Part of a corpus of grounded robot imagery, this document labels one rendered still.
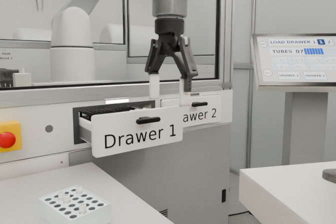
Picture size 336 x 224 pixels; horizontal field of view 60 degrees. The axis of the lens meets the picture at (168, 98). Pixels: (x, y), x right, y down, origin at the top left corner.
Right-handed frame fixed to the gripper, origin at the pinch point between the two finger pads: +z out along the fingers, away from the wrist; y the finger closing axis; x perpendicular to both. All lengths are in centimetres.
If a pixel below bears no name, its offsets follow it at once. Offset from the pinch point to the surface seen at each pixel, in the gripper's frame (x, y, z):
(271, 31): -162, 84, -32
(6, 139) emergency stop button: 36.1, 16.7, 9.4
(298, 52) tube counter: -83, 14, -13
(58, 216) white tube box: 31.6, -10.6, 17.8
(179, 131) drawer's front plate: -10.3, 8.0, 12.1
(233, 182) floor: -146, 103, 98
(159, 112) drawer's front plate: -2.8, 8.2, 5.5
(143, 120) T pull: 4.8, 4.5, 6.2
